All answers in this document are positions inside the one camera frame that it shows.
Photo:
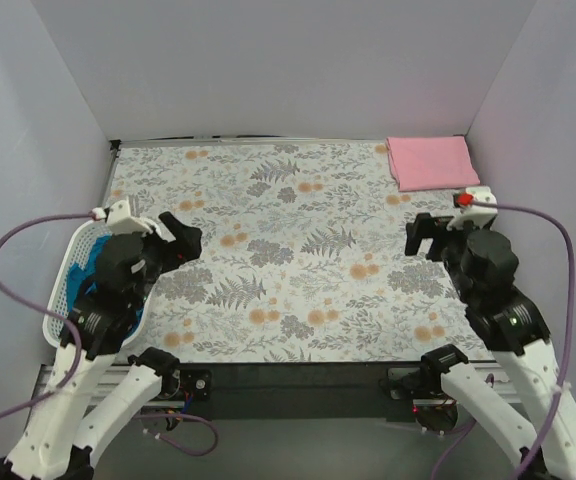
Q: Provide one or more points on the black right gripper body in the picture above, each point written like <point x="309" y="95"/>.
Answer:
<point x="438" y="237"/>

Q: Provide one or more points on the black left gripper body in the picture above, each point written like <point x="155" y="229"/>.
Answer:
<point x="169" y="245"/>

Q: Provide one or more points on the pink t shirt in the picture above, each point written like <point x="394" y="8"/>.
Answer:
<point x="430" y="163"/>

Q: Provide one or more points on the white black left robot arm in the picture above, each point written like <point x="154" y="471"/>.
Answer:
<point x="64" y="438"/>

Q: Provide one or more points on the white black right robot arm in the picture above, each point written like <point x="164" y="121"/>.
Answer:
<point x="542" y="442"/>

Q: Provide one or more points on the blue t shirt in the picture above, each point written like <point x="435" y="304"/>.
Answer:
<point x="80" y="280"/>

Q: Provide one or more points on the white plastic laundry basket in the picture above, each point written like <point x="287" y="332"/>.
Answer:
<point x="78" y="252"/>

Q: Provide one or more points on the floral patterned table cloth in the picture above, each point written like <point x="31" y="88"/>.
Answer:
<point x="303" y="256"/>

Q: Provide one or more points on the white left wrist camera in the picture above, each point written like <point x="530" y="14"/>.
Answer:
<point x="121" y="218"/>

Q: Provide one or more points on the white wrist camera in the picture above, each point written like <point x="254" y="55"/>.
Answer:
<point x="121" y="218"/>
<point x="477" y="207"/>

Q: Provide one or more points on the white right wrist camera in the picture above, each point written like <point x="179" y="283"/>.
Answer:
<point x="477" y="207"/>

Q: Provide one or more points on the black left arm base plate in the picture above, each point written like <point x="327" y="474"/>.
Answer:
<point x="191" y="384"/>

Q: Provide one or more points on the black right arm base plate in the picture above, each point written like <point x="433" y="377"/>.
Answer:
<point x="413" y="384"/>

